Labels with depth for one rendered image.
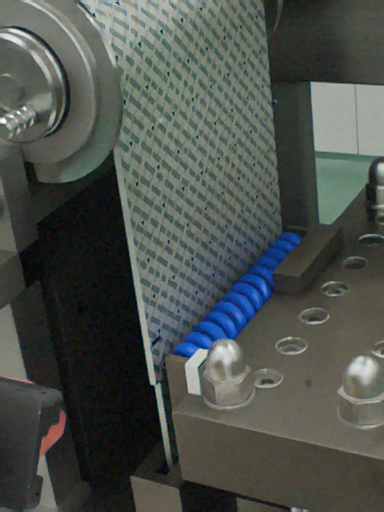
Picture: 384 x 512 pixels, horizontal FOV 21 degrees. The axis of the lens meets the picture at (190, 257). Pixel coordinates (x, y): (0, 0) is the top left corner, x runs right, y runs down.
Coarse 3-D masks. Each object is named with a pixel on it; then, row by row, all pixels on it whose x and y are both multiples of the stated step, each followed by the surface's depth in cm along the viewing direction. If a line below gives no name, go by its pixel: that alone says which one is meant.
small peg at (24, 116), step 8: (16, 112) 64; (24, 112) 65; (32, 112) 65; (0, 120) 63; (8, 120) 63; (16, 120) 64; (24, 120) 64; (32, 120) 65; (0, 128) 64; (8, 128) 63; (16, 128) 64; (24, 128) 65; (0, 136) 64; (8, 136) 64
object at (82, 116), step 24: (0, 0) 64; (24, 0) 64; (0, 24) 65; (24, 24) 64; (48, 24) 64; (72, 48) 63; (72, 72) 64; (72, 96) 65; (96, 96) 65; (72, 120) 66; (96, 120) 66; (0, 144) 70; (24, 144) 69; (48, 144) 68; (72, 144) 67
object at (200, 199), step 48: (240, 96) 81; (144, 144) 69; (192, 144) 75; (240, 144) 82; (144, 192) 70; (192, 192) 76; (240, 192) 84; (144, 240) 71; (192, 240) 77; (240, 240) 85; (144, 288) 72; (192, 288) 78; (144, 336) 73
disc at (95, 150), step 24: (48, 0) 63; (72, 0) 62; (72, 24) 63; (96, 24) 63; (96, 48) 63; (96, 72) 64; (120, 96) 64; (120, 120) 65; (96, 144) 67; (48, 168) 70; (72, 168) 69
